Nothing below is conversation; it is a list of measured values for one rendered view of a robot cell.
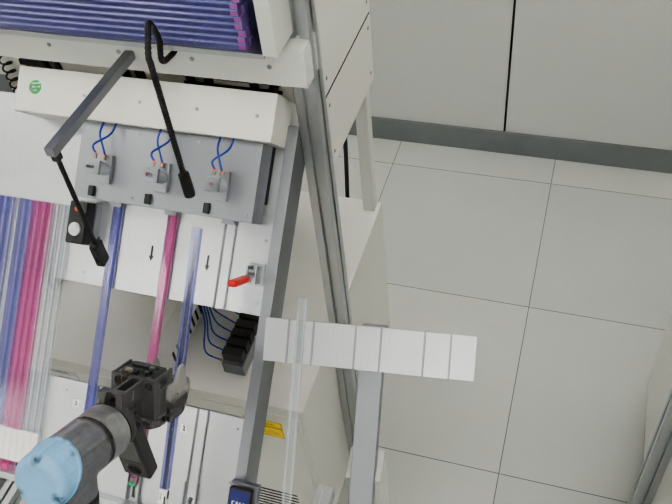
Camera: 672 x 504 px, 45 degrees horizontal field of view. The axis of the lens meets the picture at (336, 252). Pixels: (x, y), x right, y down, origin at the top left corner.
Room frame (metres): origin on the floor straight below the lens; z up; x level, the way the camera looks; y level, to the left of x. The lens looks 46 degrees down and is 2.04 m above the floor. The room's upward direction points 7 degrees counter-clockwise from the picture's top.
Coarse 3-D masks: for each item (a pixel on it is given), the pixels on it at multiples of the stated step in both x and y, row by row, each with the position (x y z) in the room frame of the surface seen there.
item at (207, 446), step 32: (64, 384) 0.89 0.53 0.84; (64, 416) 0.85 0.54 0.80; (192, 416) 0.79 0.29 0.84; (224, 416) 0.77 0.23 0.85; (160, 448) 0.76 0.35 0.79; (192, 448) 0.75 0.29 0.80; (224, 448) 0.73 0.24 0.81; (128, 480) 0.73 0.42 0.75; (192, 480) 0.71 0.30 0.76; (224, 480) 0.69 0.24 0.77
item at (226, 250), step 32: (0, 96) 1.32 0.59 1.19; (0, 128) 1.28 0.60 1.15; (32, 128) 1.26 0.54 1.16; (0, 160) 1.23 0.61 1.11; (32, 160) 1.21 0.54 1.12; (64, 160) 1.19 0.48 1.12; (0, 192) 1.19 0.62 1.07; (32, 192) 1.17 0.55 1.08; (64, 192) 1.15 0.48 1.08; (128, 224) 1.07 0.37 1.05; (160, 224) 1.05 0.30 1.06; (192, 224) 1.03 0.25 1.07; (224, 224) 1.02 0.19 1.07; (256, 224) 1.00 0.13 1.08; (128, 256) 1.03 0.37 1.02; (160, 256) 1.01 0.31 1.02; (224, 256) 0.98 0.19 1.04; (256, 256) 0.96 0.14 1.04; (128, 288) 0.99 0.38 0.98; (224, 288) 0.94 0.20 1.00; (256, 288) 0.92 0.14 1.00
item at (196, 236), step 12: (192, 228) 0.92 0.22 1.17; (192, 240) 0.90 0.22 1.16; (192, 252) 0.89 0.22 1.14; (192, 264) 0.88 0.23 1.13; (192, 276) 0.87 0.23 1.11; (192, 288) 0.85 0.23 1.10; (192, 300) 0.84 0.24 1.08; (180, 324) 0.82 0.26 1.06; (180, 336) 0.80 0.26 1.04; (180, 348) 0.79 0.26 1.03; (180, 360) 0.78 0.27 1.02; (168, 432) 0.70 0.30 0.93; (168, 444) 0.69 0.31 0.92; (168, 456) 0.68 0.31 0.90; (168, 468) 0.66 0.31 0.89; (168, 480) 0.65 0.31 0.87
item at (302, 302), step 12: (300, 300) 0.84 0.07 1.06; (300, 312) 0.82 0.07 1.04; (300, 324) 0.81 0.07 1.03; (300, 336) 0.79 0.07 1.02; (300, 348) 0.78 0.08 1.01; (300, 360) 0.76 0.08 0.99; (300, 372) 0.75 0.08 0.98; (300, 384) 0.74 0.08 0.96; (288, 420) 0.70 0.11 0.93; (288, 432) 0.68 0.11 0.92; (288, 444) 0.67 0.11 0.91; (288, 456) 0.65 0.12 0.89; (288, 468) 0.64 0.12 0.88; (288, 480) 0.63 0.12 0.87; (288, 492) 0.61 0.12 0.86
